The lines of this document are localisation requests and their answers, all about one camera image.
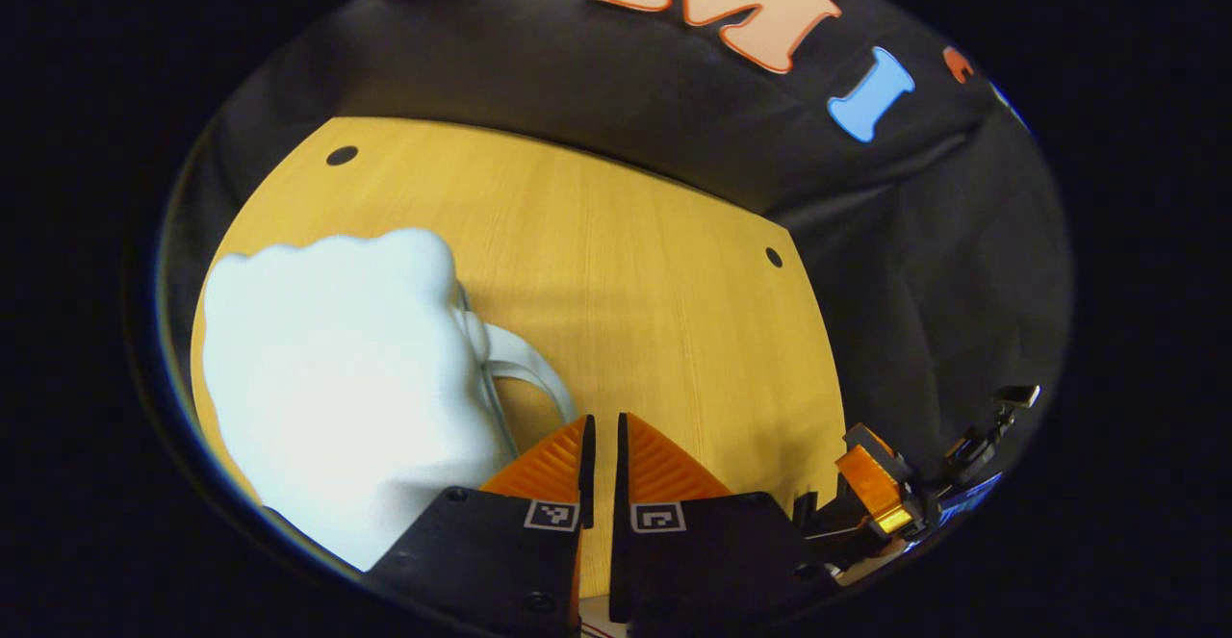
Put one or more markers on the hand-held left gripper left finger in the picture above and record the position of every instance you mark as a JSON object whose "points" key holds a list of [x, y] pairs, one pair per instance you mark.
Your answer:
{"points": [[587, 465]]}

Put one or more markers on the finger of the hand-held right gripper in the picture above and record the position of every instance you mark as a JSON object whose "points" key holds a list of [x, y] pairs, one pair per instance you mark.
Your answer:
{"points": [[866, 479]]}

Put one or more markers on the black backdrop cloth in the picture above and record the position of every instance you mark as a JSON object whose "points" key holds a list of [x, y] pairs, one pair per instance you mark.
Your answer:
{"points": [[577, 70]]}

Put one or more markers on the light blue suitcase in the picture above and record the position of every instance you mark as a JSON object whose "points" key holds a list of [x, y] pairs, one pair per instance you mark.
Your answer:
{"points": [[337, 378]]}

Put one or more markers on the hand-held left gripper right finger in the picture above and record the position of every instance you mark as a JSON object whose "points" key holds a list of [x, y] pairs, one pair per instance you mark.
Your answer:
{"points": [[623, 465]]}

